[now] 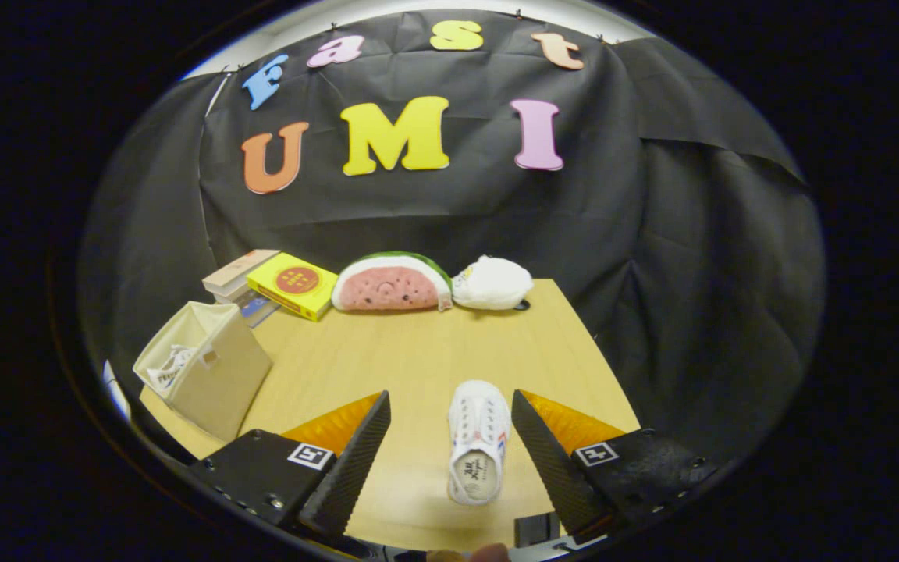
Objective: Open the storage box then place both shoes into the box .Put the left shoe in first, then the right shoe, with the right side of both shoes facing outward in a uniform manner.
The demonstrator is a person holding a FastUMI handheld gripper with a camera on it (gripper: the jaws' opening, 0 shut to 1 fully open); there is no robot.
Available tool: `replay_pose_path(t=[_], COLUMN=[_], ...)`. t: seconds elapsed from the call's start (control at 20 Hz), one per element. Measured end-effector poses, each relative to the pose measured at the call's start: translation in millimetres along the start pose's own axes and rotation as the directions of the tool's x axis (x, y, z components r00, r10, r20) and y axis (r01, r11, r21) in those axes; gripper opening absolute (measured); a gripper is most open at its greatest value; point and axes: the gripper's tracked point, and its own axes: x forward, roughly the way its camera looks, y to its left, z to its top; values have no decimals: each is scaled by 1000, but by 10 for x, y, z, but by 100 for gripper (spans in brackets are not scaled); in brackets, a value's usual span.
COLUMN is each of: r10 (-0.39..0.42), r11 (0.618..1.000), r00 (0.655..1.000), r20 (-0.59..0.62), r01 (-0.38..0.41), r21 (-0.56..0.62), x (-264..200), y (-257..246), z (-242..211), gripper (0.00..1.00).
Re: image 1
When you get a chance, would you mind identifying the yellow book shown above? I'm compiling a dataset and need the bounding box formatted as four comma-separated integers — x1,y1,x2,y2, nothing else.
246,252,339,322

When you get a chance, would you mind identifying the white canvas shoe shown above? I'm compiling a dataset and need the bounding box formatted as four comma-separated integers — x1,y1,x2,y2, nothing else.
145,344,197,392
447,379,513,507

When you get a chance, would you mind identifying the blue book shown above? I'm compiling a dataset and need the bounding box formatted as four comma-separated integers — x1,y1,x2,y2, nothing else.
239,293,281,328

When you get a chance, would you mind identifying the beige fabric storage box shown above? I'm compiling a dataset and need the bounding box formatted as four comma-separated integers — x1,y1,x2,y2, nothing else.
132,301,275,444

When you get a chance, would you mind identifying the watermelon slice plush toy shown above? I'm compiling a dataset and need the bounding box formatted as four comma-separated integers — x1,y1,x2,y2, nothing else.
331,251,454,313

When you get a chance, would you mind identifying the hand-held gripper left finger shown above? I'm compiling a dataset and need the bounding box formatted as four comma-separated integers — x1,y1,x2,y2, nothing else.
188,390,392,539

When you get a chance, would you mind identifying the white plush toy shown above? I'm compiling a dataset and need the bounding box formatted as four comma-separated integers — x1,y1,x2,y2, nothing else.
452,255,535,311

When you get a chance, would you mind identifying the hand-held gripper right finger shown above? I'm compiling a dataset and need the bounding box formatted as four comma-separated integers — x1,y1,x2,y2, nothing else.
512,389,720,539

